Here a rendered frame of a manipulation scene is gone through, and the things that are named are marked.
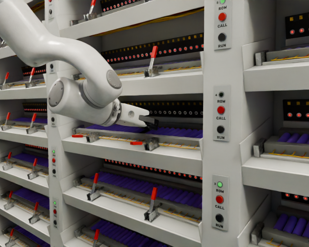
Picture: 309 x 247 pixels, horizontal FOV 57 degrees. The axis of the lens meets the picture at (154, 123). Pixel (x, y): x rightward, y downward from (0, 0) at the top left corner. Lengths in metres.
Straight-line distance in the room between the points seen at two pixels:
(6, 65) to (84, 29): 0.85
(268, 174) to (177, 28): 0.58
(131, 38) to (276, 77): 0.65
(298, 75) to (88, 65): 0.41
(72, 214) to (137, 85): 0.62
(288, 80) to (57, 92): 0.47
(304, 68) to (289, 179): 0.21
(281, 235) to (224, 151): 0.22
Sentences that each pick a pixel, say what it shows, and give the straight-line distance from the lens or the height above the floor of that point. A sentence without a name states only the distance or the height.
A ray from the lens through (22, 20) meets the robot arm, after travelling 0.69.
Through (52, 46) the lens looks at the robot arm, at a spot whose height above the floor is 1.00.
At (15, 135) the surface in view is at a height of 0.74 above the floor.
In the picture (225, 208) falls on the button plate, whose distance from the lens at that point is 0.68.
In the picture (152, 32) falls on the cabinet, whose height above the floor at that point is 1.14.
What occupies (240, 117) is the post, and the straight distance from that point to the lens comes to 0.63.
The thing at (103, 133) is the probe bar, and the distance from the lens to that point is 0.99.
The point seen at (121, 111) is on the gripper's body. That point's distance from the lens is 0.73.
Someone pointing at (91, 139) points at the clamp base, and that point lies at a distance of 0.98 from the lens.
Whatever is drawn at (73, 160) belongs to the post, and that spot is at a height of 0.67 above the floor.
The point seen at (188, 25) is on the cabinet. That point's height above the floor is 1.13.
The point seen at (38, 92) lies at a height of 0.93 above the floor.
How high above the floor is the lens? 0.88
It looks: 4 degrees down
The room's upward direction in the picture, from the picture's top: straight up
